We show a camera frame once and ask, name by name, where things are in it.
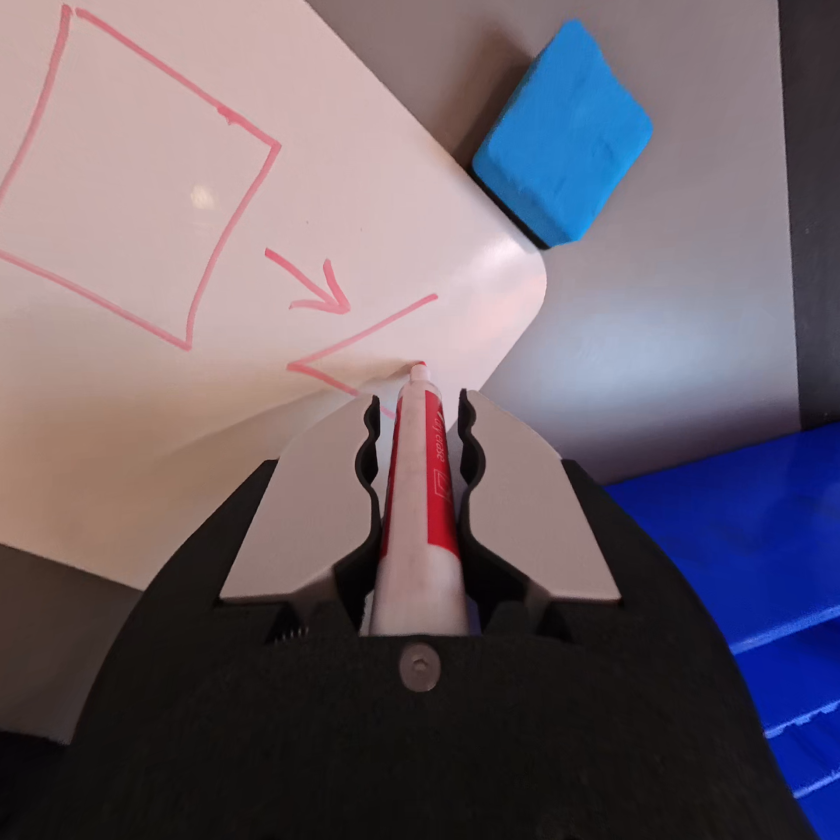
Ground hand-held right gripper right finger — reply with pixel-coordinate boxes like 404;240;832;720
457;389;622;620

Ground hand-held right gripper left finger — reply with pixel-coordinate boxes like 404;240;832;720
221;394;384;620

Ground red whiteboard marker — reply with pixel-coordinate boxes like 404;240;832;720
361;363;476;637

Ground white whiteboard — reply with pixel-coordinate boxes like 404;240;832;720
0;0;547;594

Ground blue storage bin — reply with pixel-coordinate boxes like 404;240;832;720
602;420;840;840

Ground blue whiteboard eraser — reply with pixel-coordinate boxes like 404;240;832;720
470;17;655;250

